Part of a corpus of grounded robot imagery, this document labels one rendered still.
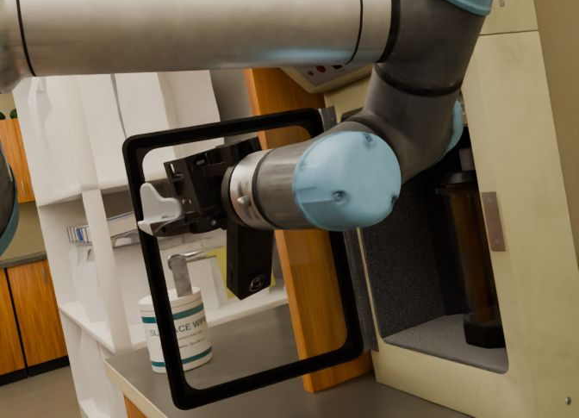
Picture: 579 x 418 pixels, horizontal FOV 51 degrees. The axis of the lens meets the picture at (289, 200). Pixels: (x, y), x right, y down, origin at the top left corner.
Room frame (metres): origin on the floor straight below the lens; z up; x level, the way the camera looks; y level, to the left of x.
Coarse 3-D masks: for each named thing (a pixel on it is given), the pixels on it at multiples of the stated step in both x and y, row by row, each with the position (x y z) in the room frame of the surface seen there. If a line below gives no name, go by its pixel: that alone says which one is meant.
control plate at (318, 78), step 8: (360, 64) 0.81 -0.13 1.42; (368, 64) 0.80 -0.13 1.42; (304, 72) 0.91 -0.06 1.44; (320, 72) 0.88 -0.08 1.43; (328, 72) 0.87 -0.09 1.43; (336, 72) 0.86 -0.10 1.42; (344, 72) 0.85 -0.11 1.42; (312, 80) 0.91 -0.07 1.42; (320, 80) 0.90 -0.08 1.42; (328, 80) 0.89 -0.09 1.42
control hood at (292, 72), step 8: (288, 72) 0.93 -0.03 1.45; (296, 72) 0.92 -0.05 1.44; (352, 72) 0.84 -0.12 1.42; (360, 72) 0.83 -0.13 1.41; (368, 72) 0.83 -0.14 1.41; (296, 80) 0.94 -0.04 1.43; (304, 80) 0.93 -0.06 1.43; (336, 80) 0.88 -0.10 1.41; (344, 80) 0.87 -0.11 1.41; (352, 80) 0.88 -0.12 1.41; (304, 88) 0.95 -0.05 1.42; (312, 88) 0.94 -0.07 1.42; (320, 88) 0.92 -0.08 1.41; (328, 88) 0.92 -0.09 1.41
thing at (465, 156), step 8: (464, 152) 0.84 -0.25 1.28; (472, 152) 0.83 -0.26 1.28; (464, 160) 0.84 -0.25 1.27; (472, 160) 0.83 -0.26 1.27; (464, 168) 0.84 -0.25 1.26; (472, 168) 0.83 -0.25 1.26; (448, 176) 0.84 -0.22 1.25; (456, 176) 0.82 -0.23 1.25; (464, 176) 0.81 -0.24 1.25; (472, 176) 0.81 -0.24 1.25
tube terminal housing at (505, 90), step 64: (512, 0) 0.72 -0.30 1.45; (512, 64) 0.71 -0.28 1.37; (512, 128) 0.71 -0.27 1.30; (512, 192) 0.70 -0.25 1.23; (512, 256) 0.69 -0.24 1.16; (512, 320) 0.70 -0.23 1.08; (576, 320) 0.73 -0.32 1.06; (448, 384) 0.82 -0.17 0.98; (512, 384) 0.71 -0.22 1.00; (576, 384) 0.72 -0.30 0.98
